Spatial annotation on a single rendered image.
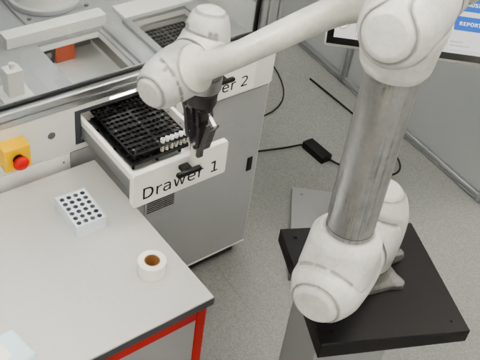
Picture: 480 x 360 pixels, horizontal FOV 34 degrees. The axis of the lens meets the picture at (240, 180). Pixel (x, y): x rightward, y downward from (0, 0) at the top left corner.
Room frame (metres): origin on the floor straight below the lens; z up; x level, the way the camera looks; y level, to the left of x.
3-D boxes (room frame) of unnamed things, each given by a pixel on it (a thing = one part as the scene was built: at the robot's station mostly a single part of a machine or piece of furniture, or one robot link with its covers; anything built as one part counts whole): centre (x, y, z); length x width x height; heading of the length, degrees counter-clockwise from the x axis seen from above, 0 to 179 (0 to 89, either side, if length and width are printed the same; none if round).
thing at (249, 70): (1.92, 0.11, 0.87); 0.29 x 0.02 x 0.11; 133
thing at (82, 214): (1.40, 0.39, 0.78); 0.12 x 0.08 x 0.04; 41
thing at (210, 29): (1.49, 0.12, 1.28); 0.13 x 0.11 x 0.16; 157
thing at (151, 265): (1.25, 0.18, 0.78); 0.07 x 0.07 x 0.04
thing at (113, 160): (1.65, 0.30, 0.86); 0.40 x 0.26 x 0.06; 43
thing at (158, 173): (1.50, 0.16, 0.87); 0.29 x 0.02 x 0.11; 133
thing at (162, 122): (1.65, 0.29, 0.87); 0.22 x 0.18 x 0.06; 43
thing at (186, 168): (1.48, 0.14, 0.91); 0.07 x 0.04 x 0.01; 133
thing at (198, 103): (1.50, 0.12, 1.09); 0.08 x 0.07 x 0.09; 43
